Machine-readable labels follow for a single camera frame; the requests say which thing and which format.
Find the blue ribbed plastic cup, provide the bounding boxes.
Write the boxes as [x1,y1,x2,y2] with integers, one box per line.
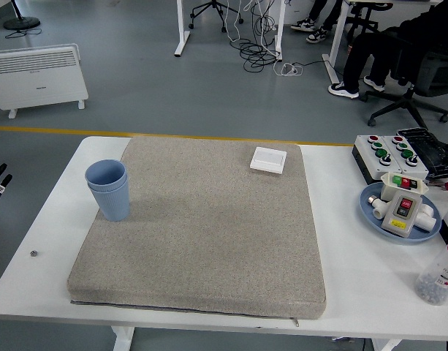
[87,175,131,222]
[85,159,129,192]

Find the white panel heater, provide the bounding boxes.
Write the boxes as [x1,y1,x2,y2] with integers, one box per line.
[0,43,90,120]

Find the black fan stand base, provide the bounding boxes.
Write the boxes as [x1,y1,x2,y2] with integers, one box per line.
[3,0,41,31]

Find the white table leg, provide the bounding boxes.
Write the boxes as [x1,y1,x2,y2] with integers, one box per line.
[371,338,402,351]
[112,326,136,351]

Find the grey-brown fabric mat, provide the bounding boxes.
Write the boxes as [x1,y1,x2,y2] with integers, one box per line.
[67,136,327,326]

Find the black star chair base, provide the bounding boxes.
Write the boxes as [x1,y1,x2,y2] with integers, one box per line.
[189,0,245,33]

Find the person with black-white sneakers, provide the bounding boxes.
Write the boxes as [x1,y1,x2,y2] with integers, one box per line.
[289,0,341,45]

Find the white three-button control box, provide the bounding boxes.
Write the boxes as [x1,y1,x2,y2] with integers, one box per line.
[354,134,406,181]
[380,134,429,180]

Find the white pipe fitting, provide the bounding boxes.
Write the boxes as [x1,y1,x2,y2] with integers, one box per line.
[413,203,437,233]
[367,195,387,220]

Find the seated person in black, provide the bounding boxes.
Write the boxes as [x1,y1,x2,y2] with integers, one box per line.
[327,0,448,99]

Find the blue round plate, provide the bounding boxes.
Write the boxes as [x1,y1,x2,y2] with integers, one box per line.
[359,181,443,246]

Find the black office chair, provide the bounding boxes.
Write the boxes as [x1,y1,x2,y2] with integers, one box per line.
[360,27,448,127]
[346,0,392,39]

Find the black plastic tool case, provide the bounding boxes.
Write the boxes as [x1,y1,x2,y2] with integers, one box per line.
[351,126,448,185]

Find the clear bottle red cap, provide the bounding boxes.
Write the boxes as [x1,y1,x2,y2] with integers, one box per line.
[413,236,448,306]

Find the white desk frame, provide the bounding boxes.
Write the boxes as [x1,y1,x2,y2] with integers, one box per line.
[321,0,444,87]
[174,0,286,61]

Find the white wall switch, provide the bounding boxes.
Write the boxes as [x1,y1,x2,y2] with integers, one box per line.
[249,146,288,175]

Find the black floor cables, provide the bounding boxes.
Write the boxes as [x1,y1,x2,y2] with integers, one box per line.
[229,0,334,72]

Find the white floor cable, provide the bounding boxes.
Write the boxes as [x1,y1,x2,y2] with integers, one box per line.
[223,0,305,78]

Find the white switch box coloured buttons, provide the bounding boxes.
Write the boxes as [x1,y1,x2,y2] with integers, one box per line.
[379,171,429,200]

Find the beige push-button switch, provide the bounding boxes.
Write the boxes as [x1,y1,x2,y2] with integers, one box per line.
[380,189,422,238]

